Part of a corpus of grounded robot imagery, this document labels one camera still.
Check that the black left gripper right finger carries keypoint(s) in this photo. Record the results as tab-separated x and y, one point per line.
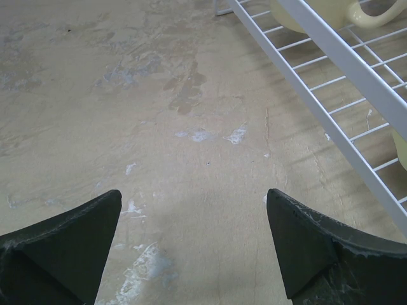
324	261

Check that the yellow-green faceted mug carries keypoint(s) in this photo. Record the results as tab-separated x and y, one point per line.
401	148

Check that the pale yellow round mug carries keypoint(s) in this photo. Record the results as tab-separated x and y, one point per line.
338	14

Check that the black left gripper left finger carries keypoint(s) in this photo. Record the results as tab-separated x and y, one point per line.
60	260

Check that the white wire dish rack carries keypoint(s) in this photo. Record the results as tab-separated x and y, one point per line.
330	100

